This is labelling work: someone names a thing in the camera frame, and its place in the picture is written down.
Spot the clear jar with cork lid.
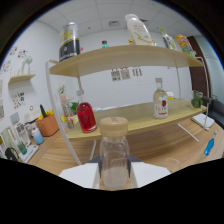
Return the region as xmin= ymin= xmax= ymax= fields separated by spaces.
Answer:
xmin=99 ymin=116 xmax=131 ymax=191

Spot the blue liquid bottle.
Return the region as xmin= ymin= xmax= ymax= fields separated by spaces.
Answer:
xmin=203 ymin=138 xmax=216 ymax=157

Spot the white milk bottle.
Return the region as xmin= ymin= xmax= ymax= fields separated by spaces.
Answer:
xmin=124 ymin=13 xmax=154 ymax=47

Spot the white tray with green cup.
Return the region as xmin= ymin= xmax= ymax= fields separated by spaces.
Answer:
xmin=16 ymin=141 xmax=40 ymax=164

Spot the red liquid bottle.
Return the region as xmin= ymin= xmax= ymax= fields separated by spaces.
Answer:
xmin=75 ymin=88 xmax=98 ymax=134

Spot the orange pot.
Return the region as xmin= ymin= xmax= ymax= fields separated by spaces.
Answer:
xmin=35 ymin=113 xmax=60 ymax=138

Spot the clear bottle with red label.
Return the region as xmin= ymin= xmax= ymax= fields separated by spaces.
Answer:
xmin=152 ymin=77 xmax=169 ymax=120

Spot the green potted plant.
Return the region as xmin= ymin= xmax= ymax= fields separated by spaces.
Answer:
xmin=69 ymin=101 xmax=80 ymax=116

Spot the black bag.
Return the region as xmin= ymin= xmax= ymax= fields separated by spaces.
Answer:
xmin=4 ymin=147 xmax=19 ymax=162

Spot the white notebook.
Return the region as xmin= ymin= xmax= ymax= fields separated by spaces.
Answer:
xmin=191 ymin=113 xmax=216 ymax=131

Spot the black sofa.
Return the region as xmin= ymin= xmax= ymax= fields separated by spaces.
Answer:
xmin=208 ymin=96 xmax=224 ymax=129

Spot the brown door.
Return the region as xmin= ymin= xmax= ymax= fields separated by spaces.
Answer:
xmin=188 ymin=35 xmax=209 ymax=98

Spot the yellow snack canister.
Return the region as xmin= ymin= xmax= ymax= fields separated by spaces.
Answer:
xmin=175 ymin=34 xmax=197 ymax=58

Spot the clear bottle with green cap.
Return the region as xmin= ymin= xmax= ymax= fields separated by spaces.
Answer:
xmin=159 ymin=27 xmax=179 ymax=52

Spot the large black yellow can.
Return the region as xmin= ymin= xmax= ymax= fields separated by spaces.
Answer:
xmin=58 ymin=21 xmax=81 ymax=63

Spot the white frame wooden shelf rack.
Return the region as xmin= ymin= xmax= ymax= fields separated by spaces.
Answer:
xmin=44 ymin=44 xmax=211 ymax=167

